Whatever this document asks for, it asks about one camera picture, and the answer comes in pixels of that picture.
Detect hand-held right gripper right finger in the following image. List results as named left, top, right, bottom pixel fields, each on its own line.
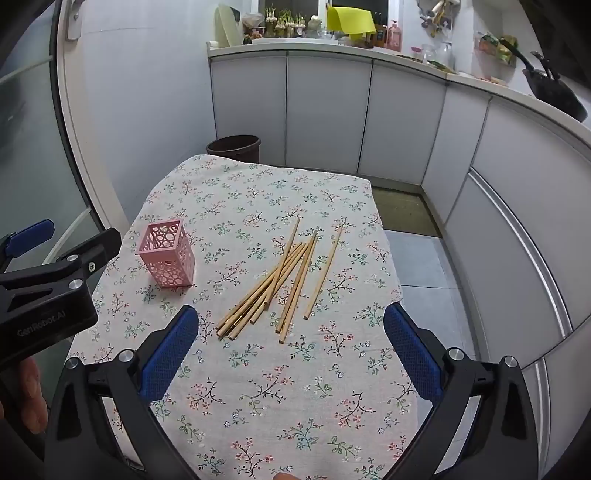
left=374, top=302, right=542, bottom=480

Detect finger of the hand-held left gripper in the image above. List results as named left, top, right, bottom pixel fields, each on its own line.
left=0, top=228, right=123, bottom=301
left=0, top=220, right=57, bottom=276

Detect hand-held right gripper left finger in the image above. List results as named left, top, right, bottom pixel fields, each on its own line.
left=44, top=304, right=199, bottom=480

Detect pink perforated utensil holder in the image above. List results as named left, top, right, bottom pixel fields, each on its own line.
left=137, top=219, right=196, bottom=289

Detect pile of wooden chopsticks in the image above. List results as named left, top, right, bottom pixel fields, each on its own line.
left=216, top=217, right=345, bottom=345

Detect person's left hand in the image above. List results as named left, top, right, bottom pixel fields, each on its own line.
left=0, top=357, right=49, bottom=435

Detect glass sliding door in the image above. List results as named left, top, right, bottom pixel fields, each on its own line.
left=0, top=0, right=131, bottom=278

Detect floral tablecloth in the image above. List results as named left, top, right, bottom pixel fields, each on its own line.
left=65, top=154, right=419, bottom=480

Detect dark olive floor mat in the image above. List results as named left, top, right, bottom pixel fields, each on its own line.
left=372, top=187, right=442, bottom=239

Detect dark brown trash bin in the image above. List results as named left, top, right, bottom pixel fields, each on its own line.
left=206, top=135, right=262, bottom=163

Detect pale green cutting board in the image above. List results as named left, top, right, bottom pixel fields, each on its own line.
left=214, top=4, right=243, bottom=49

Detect white kitchen cabinets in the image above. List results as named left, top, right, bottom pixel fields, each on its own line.
left=208, top=48, right=591, bottom=480

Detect sprouting garlic pots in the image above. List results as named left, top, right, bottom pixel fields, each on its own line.
left=263, top=4, right=308, bottom=38

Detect black wok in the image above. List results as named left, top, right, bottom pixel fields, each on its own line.
left=501, top=39, right=590, bottom=123

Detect window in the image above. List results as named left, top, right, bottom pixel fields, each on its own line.
left=265, top=0, right=391, bottom=28

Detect colourful packet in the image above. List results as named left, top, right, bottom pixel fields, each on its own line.
left=478, top=33, right=518, bottom=65

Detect yellow cloth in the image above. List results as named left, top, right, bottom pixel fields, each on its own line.
left=326, top=6, right=377, bottom=34

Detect hanging kitchen tools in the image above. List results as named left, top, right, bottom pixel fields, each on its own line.
left=418, top=0, right=462, bottom=38

